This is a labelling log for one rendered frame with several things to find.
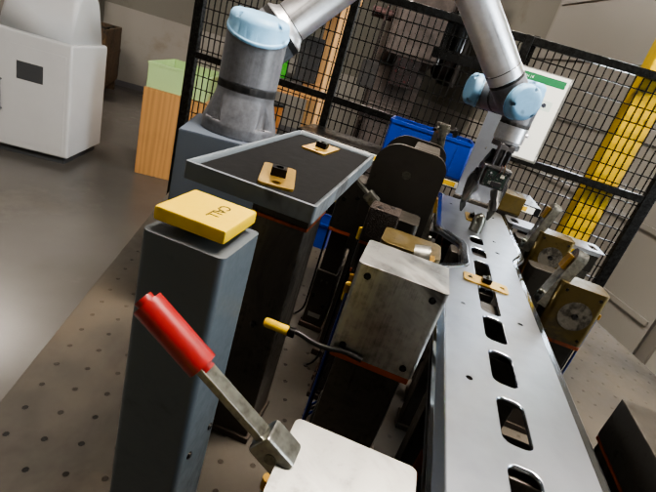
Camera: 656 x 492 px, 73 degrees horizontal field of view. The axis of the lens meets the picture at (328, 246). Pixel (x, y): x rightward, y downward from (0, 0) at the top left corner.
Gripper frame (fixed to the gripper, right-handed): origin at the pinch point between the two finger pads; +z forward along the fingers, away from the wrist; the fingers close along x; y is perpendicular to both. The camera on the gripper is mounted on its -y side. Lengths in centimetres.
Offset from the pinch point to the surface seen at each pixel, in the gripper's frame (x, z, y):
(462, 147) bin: -7.1, -11.4, -35.6
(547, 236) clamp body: 17.8, -1.7, 8.6
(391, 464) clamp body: -14, -4, 103
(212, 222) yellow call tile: -32, -14, 98
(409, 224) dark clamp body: -17, -6, 53
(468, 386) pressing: -5, 2, 81
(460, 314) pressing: -5, 2, 63
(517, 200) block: 14.6, -2.5, -23.3
